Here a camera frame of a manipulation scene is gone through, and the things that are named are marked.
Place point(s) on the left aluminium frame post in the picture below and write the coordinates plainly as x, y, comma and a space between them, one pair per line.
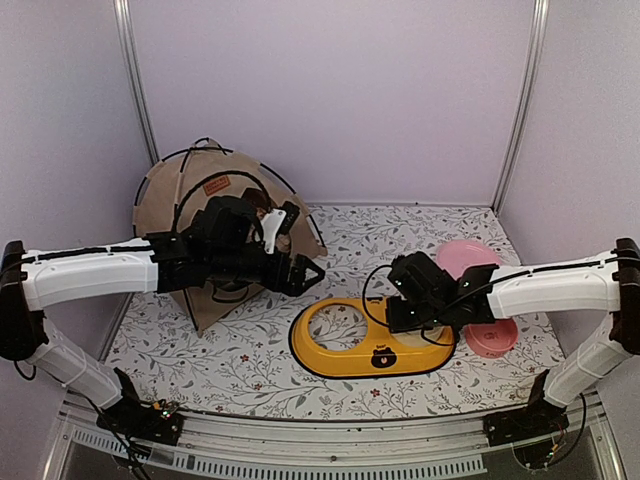
126, 36

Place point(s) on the pink flat plate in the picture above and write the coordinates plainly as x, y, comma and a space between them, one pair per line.
456, 256

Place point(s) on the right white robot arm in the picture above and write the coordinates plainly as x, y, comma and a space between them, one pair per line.
608, 282

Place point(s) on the brown patterned pet cushion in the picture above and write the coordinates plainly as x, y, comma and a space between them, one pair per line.
256, 198

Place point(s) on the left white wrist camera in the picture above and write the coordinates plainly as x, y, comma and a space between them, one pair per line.
276, 222

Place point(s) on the beige fabric pet tent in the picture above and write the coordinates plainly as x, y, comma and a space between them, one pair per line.
239, 225

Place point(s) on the pink cat-ear bowl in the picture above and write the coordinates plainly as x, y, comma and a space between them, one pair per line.
492, 340

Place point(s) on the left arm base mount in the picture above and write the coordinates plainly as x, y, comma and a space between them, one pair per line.
130, 416

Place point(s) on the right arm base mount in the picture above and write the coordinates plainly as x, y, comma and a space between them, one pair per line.
538, 417

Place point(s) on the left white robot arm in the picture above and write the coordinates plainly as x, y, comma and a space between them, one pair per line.
34, 280

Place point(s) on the cream small bowl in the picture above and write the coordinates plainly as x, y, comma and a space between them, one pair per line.
439, 336

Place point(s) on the front aluminium table rail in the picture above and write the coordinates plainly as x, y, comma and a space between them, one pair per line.
233, 447

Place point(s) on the yellow double bowl holder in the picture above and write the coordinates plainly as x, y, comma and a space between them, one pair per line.
348, 338

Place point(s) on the aluminium frame post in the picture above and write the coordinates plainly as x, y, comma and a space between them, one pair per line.
126, 36
532, 63

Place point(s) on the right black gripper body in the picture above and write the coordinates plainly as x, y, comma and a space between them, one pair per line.
423, 317

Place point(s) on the right aluminium frame post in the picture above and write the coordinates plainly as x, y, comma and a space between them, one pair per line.
532, 63

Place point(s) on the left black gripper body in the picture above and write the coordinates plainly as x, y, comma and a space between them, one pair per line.
229, 264

